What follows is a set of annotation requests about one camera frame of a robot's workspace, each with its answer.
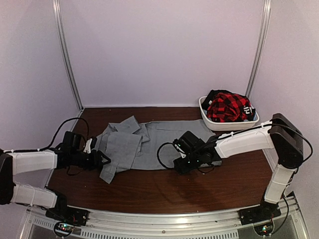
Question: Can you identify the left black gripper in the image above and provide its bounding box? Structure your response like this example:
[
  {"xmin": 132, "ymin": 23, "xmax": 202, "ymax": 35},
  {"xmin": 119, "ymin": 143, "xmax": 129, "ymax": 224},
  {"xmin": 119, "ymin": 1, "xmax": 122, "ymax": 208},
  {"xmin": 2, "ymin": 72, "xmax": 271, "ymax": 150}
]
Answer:
[{"xmin": 70, "ymin": 149, "xmax": 111, "ymax": 171}]

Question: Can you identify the grey long sleeve shirt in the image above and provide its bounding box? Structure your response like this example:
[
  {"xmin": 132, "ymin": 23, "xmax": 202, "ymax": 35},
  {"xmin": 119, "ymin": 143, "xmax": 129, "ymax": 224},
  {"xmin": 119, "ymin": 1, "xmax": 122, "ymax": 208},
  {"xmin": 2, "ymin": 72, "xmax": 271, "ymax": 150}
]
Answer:
[{"xmin": 96, "ymin": 116, "xmax": 214, "ymax": 184}]

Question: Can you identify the white plastic basket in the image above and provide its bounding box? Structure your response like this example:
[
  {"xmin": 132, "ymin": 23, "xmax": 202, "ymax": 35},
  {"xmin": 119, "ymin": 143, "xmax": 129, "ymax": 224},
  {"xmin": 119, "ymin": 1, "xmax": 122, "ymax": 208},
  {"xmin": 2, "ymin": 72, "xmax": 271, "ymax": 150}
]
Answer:
[{"xmin": 198, "ymin": 96, "xmax": 260, "ymax": 131}]

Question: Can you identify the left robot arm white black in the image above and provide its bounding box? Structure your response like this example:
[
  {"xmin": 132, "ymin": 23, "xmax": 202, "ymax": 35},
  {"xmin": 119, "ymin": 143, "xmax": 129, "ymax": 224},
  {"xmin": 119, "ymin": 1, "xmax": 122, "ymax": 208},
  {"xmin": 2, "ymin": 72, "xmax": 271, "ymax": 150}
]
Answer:
[{"xmin": 0, "ymin": 131, "xmax": 111, "ymax": 221}]

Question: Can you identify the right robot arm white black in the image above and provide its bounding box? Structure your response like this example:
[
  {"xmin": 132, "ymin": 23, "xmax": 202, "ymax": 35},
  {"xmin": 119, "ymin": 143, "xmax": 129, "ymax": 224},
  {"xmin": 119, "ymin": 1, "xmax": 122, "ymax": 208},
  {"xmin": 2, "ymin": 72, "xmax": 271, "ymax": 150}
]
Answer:
[{"xmin": 173, "ymin": 113, "xmax": 305, "ymax": 220}]

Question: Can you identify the red black plaid shirt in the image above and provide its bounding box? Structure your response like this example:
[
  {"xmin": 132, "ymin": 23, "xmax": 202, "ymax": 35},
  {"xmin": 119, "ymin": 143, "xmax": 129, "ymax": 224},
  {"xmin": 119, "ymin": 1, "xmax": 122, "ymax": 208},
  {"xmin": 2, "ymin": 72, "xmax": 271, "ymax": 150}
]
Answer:
[{"xmin": 206, "ymin": 92, "xmax": 251, "ymax": 123}]

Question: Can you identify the black shirt in basket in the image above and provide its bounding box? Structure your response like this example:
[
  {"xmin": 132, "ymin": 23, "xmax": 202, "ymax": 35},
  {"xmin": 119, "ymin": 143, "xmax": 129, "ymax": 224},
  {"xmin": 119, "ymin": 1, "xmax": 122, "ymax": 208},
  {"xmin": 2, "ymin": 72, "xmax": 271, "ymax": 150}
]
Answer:
[{"xmin": 201, "ymin": 89, "xmax": 257, "ymax": 122}]

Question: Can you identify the left circuit board with leds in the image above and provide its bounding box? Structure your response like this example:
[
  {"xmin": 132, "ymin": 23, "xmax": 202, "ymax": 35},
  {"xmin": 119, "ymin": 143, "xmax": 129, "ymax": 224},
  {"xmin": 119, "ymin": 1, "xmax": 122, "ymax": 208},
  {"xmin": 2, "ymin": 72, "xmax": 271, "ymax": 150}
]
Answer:
[{"xmin": 53, "ymin": 222, "xmax": 74, "ymax": 237}]

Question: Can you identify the circuit board with leds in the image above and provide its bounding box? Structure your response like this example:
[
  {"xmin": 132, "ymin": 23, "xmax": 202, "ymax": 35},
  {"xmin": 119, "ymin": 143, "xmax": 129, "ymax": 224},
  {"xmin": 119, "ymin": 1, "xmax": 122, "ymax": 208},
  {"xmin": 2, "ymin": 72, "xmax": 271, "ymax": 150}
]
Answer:
[
  {"xmin": 254, "ymin": 222, "xmax": 274, "ymax": 237},
  {"xmin": 53, "ymin": 222, "xmax": 74, "ymax": 237}
]

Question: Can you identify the right circuit board with leds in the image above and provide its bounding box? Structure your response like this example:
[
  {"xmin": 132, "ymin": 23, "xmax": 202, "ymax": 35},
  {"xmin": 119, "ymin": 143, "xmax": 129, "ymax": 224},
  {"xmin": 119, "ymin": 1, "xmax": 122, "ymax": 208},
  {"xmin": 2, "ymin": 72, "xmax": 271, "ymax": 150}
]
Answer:
[{"xmin": 254, "ymin": 222, "xmax": 274, "ymax": 237}]

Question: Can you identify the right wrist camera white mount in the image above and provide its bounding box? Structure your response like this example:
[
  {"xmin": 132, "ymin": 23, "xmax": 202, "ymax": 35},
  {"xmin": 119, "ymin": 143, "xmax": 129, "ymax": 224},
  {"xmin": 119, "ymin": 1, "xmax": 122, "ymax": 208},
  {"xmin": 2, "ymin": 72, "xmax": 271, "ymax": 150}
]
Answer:
[{"xmin": 173, "ymin": 144, "xmax": 186, "ymax": 158}]

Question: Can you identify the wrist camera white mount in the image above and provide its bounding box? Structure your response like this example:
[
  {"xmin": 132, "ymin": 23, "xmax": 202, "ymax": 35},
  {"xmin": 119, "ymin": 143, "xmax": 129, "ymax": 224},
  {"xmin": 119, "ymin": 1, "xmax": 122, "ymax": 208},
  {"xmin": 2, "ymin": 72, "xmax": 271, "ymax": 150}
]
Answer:
[
  {"xmin": 83, "ymin": 137, "xmax": 97, "ymax": 154},
  {"xmin": 173, "ymin": 144, "xmax": 186, "ymax": 158}
]

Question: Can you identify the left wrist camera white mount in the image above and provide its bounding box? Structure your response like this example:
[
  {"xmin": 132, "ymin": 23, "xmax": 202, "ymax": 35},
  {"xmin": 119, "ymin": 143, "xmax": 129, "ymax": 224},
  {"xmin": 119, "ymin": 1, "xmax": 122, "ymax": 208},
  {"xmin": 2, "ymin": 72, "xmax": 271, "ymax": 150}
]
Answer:
[{"xmin": 83, "ymin": 137, "xmax": 97, "ymax": 154}]

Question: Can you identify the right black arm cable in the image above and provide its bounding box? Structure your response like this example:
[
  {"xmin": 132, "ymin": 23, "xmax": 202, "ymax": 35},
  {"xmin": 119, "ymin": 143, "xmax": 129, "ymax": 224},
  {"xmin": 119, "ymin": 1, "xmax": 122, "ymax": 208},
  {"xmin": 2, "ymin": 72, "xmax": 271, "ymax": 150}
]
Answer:
[{"xmin": 156, "ymin": 122, "xmax": 314, "ymax": 176}]

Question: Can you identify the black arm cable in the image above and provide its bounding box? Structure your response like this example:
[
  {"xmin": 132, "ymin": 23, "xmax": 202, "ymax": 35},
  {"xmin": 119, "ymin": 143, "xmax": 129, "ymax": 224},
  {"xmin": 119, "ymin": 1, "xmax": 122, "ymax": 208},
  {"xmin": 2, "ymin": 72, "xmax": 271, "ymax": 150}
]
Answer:
[
  {"xmin": 156, "ymin": 122, "xmax": 314, "ymax": 176},
  {"xmin": 9, "ymin": 118, "xmax": 90, "ymax": 153}
]

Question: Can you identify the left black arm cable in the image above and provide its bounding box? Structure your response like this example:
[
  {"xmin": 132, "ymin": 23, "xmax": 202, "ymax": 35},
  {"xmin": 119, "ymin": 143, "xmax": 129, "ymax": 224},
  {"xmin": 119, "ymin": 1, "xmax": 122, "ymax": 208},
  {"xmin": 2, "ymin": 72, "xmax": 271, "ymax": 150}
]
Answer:
[{"xmin": 9, "ymin": 118, "xmax": 90, "ymax": 153}]

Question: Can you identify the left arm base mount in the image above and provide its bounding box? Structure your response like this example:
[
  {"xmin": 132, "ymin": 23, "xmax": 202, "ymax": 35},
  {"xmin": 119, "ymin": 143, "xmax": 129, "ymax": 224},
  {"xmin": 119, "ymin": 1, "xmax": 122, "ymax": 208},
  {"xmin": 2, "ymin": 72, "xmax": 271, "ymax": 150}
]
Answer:
[{"xmin": 45, "ymin": 202, "xmax": 89, "ymax": 226}]

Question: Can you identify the front aluminium rail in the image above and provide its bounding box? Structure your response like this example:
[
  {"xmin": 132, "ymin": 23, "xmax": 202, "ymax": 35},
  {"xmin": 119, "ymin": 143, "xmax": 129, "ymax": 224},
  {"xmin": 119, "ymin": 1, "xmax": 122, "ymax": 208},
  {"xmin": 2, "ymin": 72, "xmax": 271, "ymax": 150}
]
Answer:
[{"xmin": 18, "ymin": 197, "xmax": 310, "ymax": 239}]

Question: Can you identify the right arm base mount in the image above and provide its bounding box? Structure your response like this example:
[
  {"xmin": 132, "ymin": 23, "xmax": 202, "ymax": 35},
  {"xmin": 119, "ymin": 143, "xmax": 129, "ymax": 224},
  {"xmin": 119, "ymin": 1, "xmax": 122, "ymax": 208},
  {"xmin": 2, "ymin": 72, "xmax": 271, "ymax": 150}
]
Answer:
[{"xmin": 238, "ymin": 205, "xmax": 281, "ymax": 225}]

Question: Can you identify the left aluminium frame post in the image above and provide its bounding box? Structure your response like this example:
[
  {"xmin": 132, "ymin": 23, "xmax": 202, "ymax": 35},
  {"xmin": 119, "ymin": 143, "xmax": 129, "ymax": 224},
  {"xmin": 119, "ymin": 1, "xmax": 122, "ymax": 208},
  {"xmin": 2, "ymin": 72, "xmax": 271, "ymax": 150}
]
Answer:
[{"xmin": 52, "ymin": 0, "xmax": 84, "ymax": 111}]

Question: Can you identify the aluminium frame post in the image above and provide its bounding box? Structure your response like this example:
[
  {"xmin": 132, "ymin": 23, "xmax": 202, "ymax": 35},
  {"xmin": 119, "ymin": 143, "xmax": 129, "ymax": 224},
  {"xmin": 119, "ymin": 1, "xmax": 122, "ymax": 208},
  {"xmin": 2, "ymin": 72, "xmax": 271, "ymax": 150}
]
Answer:
[
  {"xmin": 245, "ymin": 0, "xmax": 272, "ymax": 98},
  {"xmin": 52, "ymin": 0, "xmax": 84, "ymax": 111}
]

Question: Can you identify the right aluminium frame post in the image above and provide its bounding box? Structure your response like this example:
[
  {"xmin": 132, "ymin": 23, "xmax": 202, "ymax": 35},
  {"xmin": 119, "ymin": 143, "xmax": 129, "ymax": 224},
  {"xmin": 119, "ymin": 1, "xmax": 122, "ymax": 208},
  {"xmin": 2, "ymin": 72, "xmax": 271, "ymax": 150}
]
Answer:
[{"xmin": 245, "ymin": 0, "xmax": 272, "ymax": 98}]

